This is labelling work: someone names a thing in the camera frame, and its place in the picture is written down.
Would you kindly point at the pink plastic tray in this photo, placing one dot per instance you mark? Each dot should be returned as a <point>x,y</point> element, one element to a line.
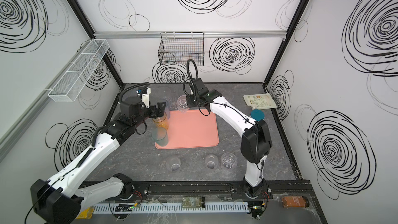
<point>191,130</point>

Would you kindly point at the clear cup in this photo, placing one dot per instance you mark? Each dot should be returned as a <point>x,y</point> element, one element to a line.
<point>211,161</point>
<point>173,164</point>
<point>228,161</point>

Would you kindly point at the yellow plastic cup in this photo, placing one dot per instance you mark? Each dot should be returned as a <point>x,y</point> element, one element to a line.
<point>162,122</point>

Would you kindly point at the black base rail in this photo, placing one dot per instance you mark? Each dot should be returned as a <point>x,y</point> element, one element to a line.
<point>236,189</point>

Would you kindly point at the white slotted cable duct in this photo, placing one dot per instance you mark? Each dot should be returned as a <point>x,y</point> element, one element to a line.
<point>174,208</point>

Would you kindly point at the green bottle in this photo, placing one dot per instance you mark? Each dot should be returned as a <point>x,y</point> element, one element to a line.
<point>193,202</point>

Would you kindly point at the black wire basket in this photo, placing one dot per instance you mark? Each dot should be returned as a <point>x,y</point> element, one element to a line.
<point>179,47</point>

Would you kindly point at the white mesh wall shelf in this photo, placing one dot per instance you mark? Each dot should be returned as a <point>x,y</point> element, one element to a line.
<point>80,70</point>

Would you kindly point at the teal plastic cup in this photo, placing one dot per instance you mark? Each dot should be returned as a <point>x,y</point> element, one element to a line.
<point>159,135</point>

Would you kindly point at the clear glass back left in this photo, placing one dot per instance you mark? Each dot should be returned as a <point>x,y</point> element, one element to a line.
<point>173,104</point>

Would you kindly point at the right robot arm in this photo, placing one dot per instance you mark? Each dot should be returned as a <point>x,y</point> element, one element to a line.
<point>256,140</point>

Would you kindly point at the orange bottle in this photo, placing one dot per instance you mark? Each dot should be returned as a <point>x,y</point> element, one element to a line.
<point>295,201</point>

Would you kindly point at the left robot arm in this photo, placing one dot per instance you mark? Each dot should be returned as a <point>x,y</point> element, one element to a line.
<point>60,199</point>

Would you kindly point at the blue plastic cup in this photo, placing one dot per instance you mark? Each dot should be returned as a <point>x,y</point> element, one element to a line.
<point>167,108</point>

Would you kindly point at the yellow bottle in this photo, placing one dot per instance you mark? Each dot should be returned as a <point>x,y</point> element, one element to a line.
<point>86,214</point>

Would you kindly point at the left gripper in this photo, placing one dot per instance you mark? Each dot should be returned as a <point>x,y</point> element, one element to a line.
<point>159,110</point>

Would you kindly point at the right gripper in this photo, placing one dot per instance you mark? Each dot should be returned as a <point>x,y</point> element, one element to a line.
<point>193,100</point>

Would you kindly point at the white jar teal lid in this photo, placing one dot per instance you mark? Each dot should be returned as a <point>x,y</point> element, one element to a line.
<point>257,114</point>

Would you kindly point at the clear faceted glass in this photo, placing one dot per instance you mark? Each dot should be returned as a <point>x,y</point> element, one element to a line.
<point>182,104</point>

